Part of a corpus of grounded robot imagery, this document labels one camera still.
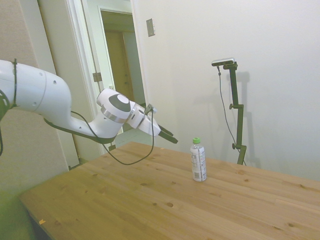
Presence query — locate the brown wooden hallway door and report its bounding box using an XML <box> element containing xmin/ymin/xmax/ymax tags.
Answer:
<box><xmin>104</xmin><ymin>29</ymin><xmax>138</xmax><ymax>105</ymax></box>

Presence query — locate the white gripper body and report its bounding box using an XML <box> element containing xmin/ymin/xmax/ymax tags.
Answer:
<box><xmin>137</xmin><ymin>113</ymin><xmax>162</xmax><ymax>138</ymax></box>

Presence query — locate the silver exterior camera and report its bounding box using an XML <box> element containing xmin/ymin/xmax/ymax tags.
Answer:
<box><xmin>211</xmin><ymin>57</ymin><xmax>237</xmax><ymax>68</ymax></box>

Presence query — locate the black jointed camera stand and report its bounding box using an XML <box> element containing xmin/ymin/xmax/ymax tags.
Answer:
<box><xmin>223</xmin><ymin>62</ymin><xmax>248</xmax><ymax>166</ymax></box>

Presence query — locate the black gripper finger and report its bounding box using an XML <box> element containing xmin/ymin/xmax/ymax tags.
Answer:
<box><xmin>159</xmin><ymin>124</ymin><xmax>174</xmax><ymax>137</ymax></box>
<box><xmin>157</xmin><ymin>131</ymin><xmax>179</xmax><ymax>144</ymax></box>

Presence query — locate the green fabric seat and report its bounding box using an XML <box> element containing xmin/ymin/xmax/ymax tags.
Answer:
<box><xmin>0</xmin><ymin>192</ymin><xmax>36</xmax><ymax>240</ymax></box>

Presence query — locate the small grey wrist camera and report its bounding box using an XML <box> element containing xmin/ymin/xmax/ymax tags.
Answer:
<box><xmin>144</xmin><ymin>103</ymin><xmax>158</xmax><ymax>115</ymax></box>

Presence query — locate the clear water bottle green cap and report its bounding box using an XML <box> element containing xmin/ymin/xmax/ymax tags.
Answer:
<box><xmin>189</xmin><ymin>136</ymin><xmax>208</xmax><ymax>183</ymax></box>

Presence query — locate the white open door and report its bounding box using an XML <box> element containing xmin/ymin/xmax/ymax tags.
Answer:
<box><xmin>81</xmin><ymin>0</ymin><xmax>116</xmax><ymax>151</ymax></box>

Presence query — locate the beige sliding door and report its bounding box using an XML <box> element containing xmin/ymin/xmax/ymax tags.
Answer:
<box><xmin>19</xmin><ymin>0</ymin><xmax>83</xmax><ymax>171</ymax></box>

